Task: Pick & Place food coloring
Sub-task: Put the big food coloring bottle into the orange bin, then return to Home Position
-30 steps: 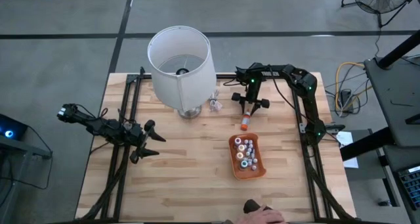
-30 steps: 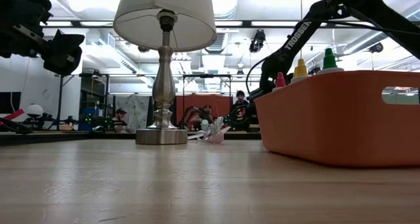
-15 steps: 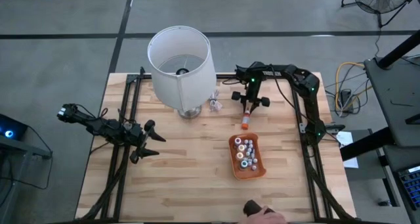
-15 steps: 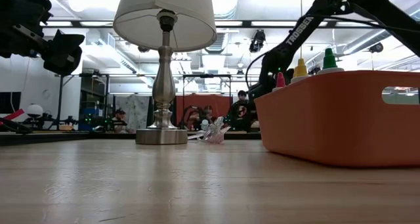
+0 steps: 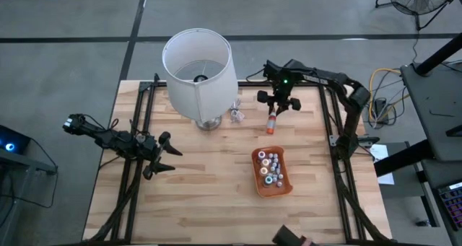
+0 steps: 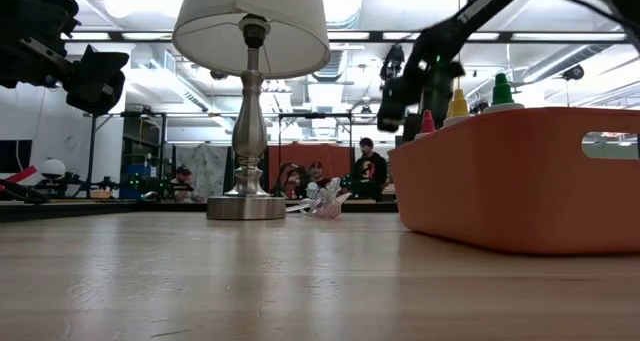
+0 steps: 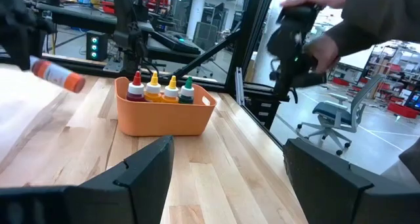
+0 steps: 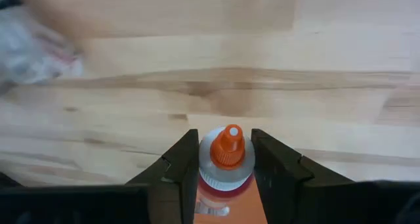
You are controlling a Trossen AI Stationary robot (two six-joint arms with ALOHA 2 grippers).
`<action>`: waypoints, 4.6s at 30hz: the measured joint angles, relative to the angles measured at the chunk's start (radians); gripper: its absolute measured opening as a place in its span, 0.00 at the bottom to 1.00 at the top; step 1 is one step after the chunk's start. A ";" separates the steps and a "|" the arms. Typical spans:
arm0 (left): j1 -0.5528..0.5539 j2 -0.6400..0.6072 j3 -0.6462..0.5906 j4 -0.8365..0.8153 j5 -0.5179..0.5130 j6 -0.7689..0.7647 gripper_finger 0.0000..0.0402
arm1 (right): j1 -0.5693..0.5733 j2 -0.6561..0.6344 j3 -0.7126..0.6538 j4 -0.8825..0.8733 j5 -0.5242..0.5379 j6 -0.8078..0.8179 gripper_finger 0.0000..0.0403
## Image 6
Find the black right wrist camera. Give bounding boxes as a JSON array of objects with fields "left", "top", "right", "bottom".
[{"left": 376, "top": 76, "right": 422, "bottom": 134}]

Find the white sphere lamp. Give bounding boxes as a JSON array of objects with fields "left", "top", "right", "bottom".
[{"left": 40, "top": 157, "right": 67, "bottom": 181}]

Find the orange plastic bin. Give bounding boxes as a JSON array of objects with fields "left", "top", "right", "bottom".
[{"left": 388, "top": 106, "right": 640, "bottom": 256}]

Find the large yellow colouring bottle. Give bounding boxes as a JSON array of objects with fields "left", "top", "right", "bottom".
[{"left": 442, "top": 88, "right": 474, "bottom": 129}]

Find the large green colouring bottle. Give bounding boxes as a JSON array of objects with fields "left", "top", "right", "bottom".
[{"left": 482, "top": 72, "right": 526, "bottom": 115}]

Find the black wall monitor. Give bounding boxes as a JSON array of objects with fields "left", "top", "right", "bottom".
[{"left": 0, "top": 139, "right": 34, "bottom": 175}]

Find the silver table lamp white shade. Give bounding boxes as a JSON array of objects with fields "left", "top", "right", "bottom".
[{"left": 171, "top": 0, "right": 332, "bottom": 221}]

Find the black aluminium table frame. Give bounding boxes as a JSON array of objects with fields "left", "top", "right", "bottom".
[{"left": 0, "top": 196, "right": 401, "bottom": 224}]

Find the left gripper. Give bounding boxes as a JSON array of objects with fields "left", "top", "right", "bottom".
[{"left": 0, "top": 30, "right": 130, "bottom": 116}]

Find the red partition panel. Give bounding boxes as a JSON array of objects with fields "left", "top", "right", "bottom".
[{"left": 267, "top": 143, "right": 354, "bottom": 192}]

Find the black overhead light beam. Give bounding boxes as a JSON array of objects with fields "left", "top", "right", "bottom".
[{"left": 59, "top": 29, "right": 640, "bottom": 45}]

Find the large dark red colouring bottle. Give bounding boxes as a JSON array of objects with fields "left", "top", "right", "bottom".
[{"left": 414, "top": 109, "right": 438, "bottom": 141}]

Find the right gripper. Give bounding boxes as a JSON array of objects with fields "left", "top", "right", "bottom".
[{"left": 402, "top": 60, "right": 467, "bottom": 143}]

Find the person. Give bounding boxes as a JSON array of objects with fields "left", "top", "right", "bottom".
[
  {"left": 351, "top": 137, "right": 389, "bottom": 201},
  {"left": 168, "top": 165, "right": 197, "bottom": 203},
  {"left": 280, "top": 163, "right": 305, "bottom": 200},
  {"left": 306, "top": 160, "right": 327, "bottom": 188}
]

